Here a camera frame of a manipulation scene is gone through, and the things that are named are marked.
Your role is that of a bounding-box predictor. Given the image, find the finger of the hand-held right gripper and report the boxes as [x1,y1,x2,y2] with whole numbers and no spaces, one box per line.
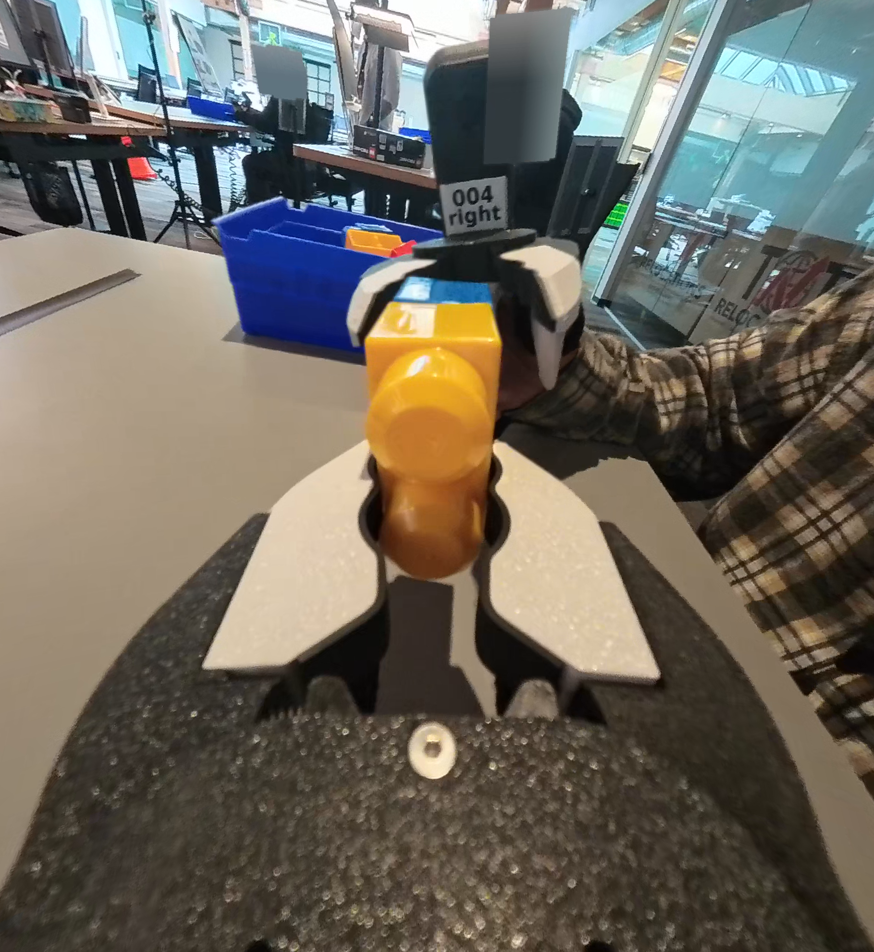
[499,238,587,391]
[346,255,421,351]

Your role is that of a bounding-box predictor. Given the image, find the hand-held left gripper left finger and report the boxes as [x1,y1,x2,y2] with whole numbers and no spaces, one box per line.
[202,439,393,674]

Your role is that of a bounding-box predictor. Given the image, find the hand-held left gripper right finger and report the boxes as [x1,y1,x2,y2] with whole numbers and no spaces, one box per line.
[478,441,665,685]

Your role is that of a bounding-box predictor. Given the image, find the heap of mega blocks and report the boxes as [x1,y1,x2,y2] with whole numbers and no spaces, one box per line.
[344,222,417,259]

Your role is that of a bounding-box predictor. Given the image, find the blue two-stud mega block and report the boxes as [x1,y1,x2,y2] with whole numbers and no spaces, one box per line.
[394,277,494,306]

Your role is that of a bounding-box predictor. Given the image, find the blue plastic bin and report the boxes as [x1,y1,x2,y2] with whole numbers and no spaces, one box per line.
[212,197,445,351]

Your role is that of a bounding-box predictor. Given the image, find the yellow two-stud mega block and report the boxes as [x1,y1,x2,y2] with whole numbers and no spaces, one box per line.
[364,301,501,580]

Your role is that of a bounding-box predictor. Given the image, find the person's right forearm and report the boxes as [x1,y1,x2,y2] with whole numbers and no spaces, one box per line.
[511,253,874,501]

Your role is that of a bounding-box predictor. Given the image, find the person's right hand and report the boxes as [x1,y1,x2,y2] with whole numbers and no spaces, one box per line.
[497,294,581,414]

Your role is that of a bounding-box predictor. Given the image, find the black equipment box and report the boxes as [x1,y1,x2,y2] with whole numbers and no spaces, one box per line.
[351,124,432,170]

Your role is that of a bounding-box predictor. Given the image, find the black tripod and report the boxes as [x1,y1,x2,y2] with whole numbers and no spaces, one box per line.
[139,0,220,248]

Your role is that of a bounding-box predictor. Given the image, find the person's plaid-shirted torso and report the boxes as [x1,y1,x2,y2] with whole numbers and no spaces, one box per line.
[703,416,874,849]

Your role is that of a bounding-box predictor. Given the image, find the black mesh chair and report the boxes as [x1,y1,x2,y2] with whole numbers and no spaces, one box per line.
[22,160,86,229]

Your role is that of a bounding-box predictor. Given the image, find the black computer monitors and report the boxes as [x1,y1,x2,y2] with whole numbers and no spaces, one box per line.
[0,0,78,80]

